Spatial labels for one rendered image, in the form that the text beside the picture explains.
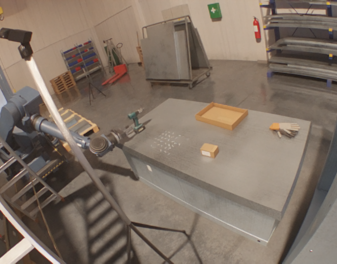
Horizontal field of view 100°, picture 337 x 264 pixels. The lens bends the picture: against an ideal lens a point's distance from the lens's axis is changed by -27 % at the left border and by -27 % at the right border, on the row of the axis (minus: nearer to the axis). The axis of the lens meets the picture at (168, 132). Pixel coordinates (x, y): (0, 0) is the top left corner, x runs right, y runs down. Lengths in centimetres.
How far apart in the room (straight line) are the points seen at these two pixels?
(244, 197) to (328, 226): 69
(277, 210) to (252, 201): 16
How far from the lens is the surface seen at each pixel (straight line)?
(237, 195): 120
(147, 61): 522
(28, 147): 282
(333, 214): 57
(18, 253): 105
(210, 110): 202
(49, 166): 276
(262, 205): 116
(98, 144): 176
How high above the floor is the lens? 162
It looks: 32 degrees down
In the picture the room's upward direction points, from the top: 18 degrees counter-clockwise
